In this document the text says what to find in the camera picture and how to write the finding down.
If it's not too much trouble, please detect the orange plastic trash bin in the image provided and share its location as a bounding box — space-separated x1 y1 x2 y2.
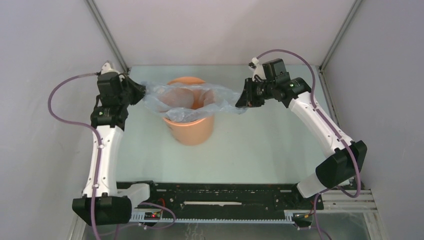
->
162 76 215 146

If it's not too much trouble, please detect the white slotted cable duct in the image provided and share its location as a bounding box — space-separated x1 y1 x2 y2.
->
129 210 295 224

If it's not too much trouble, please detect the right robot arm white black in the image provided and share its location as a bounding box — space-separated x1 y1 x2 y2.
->
235 57 368 209

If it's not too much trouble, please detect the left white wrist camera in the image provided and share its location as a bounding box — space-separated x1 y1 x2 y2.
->
99 60 121 76

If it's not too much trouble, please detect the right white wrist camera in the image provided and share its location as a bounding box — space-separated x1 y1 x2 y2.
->
248 57 266 82

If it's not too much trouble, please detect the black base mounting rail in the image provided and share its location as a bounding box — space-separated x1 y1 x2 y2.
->
133 181 324 220

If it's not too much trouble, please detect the light blue plastic trash bag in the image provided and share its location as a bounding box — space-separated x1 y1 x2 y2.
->
142 82 247 123

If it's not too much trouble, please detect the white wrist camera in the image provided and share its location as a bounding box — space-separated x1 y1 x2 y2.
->
248 57 266 82
99 60 121 76

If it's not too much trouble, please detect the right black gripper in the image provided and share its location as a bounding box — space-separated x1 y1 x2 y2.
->
234 78 275 109

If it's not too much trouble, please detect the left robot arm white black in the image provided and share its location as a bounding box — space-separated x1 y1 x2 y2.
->
72 72 158 227

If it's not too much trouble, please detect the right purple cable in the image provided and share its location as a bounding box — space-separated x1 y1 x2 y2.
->
256 48 362 240

